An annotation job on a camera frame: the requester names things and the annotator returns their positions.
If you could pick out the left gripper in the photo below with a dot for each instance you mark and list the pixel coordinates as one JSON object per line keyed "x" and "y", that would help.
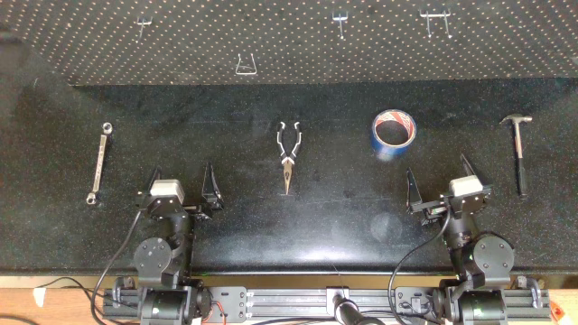
{"x": 168, "y": 210}

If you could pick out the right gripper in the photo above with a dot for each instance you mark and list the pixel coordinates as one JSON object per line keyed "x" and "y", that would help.
{"x": 467, "y": 203}

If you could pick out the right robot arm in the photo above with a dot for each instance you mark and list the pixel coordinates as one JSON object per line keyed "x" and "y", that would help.
{"x": 490, "y": 259}

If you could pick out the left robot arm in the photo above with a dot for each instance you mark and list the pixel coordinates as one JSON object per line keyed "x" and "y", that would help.
{"x": 155, "y": 259}

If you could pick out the black pegboard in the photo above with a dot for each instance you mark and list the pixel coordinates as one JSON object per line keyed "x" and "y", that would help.
{"x": 289, "y": 49}

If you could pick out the roll of blue tape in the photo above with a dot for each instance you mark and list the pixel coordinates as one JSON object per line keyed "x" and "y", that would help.
{"x": 383, "y": 143}

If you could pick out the wrench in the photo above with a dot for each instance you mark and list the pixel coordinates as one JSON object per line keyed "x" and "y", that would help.
{"x": 100, "y": 158}

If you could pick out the hammer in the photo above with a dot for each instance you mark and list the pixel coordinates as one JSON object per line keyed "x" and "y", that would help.
{"x": 518, "y": 140}

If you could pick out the pliers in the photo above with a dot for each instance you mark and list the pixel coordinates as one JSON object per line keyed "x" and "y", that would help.
{"x": 287, "y": 169}

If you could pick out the metal hook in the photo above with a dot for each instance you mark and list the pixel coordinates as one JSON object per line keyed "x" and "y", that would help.
{"x": 142, "y": 21}
{"x": 340, "y": 19}
{"x": 246, "y": 71}
{"x": 435, "y": 15}

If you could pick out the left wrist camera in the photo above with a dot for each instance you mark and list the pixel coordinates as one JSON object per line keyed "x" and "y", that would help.
{"x": 168, "y": 188}

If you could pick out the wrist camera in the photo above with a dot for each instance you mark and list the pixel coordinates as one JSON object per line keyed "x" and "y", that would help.
{"x": 168, "y": 188}
{"x": 465, "y": 185}

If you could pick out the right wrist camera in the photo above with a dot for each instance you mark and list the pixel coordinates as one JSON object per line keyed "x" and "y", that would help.
{"x": 465, "y": 185}

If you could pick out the mounting rail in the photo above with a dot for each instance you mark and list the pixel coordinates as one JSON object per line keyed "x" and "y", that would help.
{"x": 289, "y": 303}

